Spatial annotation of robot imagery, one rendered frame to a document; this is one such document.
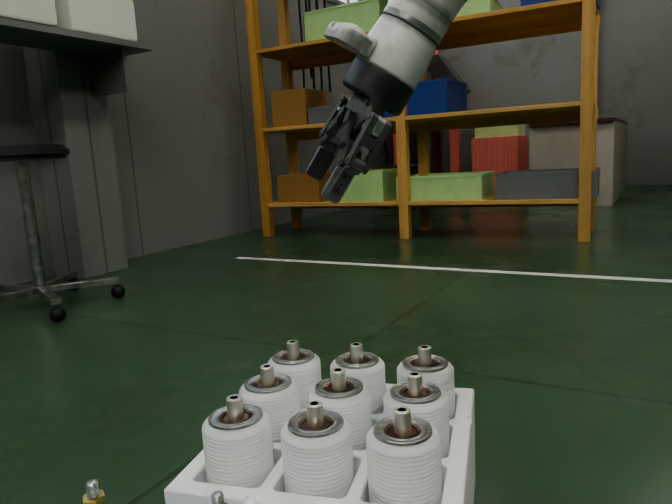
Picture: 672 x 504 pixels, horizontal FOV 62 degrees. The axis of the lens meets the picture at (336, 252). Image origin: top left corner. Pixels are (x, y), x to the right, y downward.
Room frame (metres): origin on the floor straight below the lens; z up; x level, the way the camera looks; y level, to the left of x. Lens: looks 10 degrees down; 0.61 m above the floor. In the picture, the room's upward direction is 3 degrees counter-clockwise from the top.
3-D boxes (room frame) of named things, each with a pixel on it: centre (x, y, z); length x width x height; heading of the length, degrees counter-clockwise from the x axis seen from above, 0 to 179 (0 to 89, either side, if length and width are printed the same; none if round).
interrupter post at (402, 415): (0.67, -0.07, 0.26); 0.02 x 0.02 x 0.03
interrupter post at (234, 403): (0.74, 0.15, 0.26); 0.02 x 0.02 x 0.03
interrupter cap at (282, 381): (0.85, 0.12, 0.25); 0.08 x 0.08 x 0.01
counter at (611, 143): (6.29, -2.81, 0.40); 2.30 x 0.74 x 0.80; 150
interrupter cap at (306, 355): (0.96, 0.09, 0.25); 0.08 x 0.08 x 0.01
